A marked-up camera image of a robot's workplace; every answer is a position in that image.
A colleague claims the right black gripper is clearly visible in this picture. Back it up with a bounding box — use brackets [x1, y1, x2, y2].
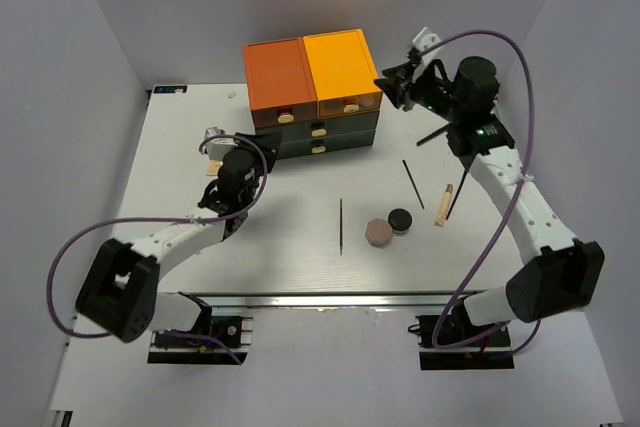
[373, 62, 464, 125]

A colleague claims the clear yellow box drawer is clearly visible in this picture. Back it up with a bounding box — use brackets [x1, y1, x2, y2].
[318, 92, 382, 118]

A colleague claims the thin black brush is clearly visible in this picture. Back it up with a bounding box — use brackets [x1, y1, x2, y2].
[445, 168, 469, 221]
[339, 198, 344, 256]
[402, 159, 425, 210]

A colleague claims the black lid round jar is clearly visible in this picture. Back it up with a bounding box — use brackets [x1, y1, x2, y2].
[387, 208, 413, 235]

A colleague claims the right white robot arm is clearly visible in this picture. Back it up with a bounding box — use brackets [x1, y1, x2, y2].
[375, 56, 605, 346]

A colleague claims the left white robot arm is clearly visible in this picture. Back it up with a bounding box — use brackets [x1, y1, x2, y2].
[75, 129, 281, 346]

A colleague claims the left beige concealer tube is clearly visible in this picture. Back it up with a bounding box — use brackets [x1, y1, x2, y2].
[206, 160, 223, 177]

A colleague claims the beige concealer tube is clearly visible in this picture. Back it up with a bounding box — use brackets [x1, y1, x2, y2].
[434, 184, 453, 227]
[206, 160, 223, 177]

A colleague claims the yellow drawer box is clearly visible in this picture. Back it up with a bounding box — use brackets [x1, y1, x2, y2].
[303, 29, 382, 103]

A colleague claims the dark orange drawer box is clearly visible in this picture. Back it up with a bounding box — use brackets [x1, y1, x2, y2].
[243, 37, 318, 129]

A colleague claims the black fan brush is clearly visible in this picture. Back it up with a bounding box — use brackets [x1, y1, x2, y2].
[416, 125, 449, 147]

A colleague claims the dark teal drawer cabinet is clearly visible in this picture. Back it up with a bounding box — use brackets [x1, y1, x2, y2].
[256, 111, 379, 160]

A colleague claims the right beige concealer tube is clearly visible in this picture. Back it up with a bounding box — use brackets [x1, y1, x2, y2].
[434, 184, 453, 227]

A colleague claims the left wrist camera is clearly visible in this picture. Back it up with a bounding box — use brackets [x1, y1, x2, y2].
[200, 127, 237, 161]

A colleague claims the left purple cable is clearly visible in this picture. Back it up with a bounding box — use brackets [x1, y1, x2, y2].
[47, 134, 269, 366]

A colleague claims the purple cable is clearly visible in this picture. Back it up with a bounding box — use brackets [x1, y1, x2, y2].
[414, 29, 544, 356]
[47, 134, 269, 366]

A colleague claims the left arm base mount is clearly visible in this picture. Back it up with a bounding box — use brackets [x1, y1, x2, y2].
[147, 292, 253, 366]

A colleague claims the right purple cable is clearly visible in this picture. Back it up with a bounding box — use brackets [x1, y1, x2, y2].
[414, 29, 544, 356]

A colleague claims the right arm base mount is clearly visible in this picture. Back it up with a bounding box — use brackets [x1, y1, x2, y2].
[409, 310, 516, 371]

